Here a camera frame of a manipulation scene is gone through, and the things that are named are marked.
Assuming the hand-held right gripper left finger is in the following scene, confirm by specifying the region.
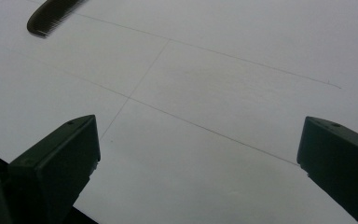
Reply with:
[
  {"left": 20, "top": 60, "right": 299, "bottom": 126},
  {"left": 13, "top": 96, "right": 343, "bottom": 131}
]
[{"left": 7, "top": 114, "right": 102, "bottom": 224}]

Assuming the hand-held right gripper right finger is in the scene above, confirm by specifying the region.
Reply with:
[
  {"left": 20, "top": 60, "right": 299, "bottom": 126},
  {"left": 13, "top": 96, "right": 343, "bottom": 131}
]
[{"left": 296, "top": 116, "right": 358, "bottom": 224}]

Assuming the white table sheet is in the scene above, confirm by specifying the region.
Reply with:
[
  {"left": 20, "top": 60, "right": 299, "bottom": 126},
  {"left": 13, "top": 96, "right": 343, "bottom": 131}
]
[{"left": 0, "top": 0, "right": 358, "bottom": 224}]

